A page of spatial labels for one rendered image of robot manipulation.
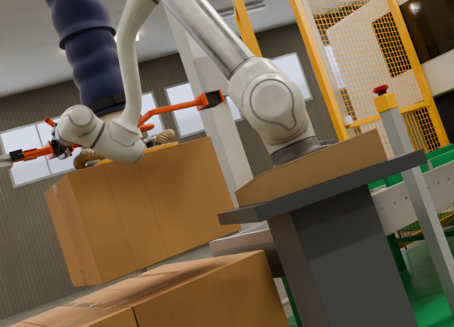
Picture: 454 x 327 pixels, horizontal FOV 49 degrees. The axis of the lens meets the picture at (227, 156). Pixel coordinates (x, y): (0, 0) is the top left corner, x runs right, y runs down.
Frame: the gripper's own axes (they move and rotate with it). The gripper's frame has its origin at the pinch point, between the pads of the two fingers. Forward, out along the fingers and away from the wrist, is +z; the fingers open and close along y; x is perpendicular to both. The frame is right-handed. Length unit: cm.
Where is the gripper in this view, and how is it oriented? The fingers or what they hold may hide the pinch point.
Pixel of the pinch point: (55, 148)
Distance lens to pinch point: 202.6
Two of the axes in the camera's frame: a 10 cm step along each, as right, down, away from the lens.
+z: -4.9, 2.4, 8.4
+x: 8.1, -2.3, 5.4
